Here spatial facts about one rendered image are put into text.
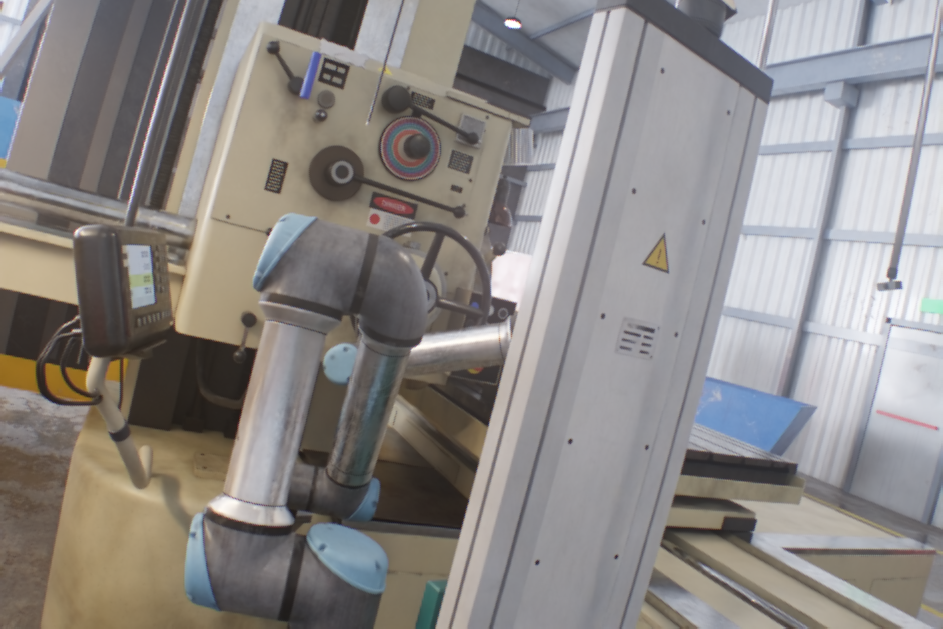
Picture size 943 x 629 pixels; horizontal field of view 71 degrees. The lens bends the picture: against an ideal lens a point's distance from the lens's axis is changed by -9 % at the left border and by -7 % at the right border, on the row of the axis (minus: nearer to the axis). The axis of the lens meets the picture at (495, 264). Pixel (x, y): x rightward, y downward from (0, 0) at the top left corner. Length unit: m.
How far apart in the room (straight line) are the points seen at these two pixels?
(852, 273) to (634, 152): 9.28
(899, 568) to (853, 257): 6.62
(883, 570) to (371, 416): 3.22
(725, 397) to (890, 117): 4.63
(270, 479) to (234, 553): 0.10
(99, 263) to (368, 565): 0.71
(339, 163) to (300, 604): 1.17
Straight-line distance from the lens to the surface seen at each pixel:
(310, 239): 0.96
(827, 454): 9.89
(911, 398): 9.25
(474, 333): 1.27
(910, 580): 4.20
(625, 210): 0.92
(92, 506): 2.22
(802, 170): 11.22
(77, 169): 2.57
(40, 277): 2.20
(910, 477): 9.18
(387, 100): 1.93
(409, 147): 1.89
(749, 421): 7.96
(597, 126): 0.88
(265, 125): 1.91
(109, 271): 1.35
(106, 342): 1.35
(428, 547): 2.30
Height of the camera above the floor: 1.36
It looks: 2 degrees up
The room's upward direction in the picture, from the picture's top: 14 degrees clockwise
